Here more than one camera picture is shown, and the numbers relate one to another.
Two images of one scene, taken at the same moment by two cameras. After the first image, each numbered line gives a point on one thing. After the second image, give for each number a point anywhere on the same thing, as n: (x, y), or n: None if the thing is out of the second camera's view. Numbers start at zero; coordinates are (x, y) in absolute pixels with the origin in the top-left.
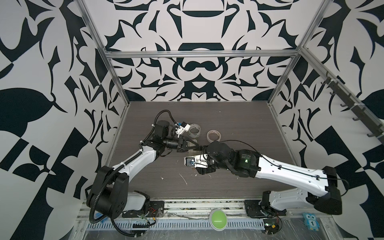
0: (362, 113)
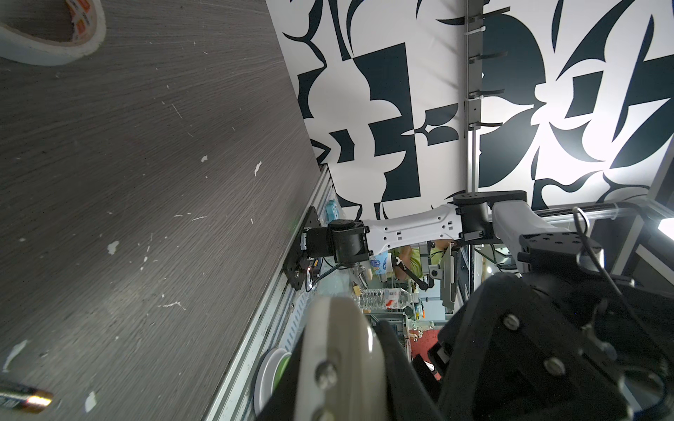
0: (475, 63)
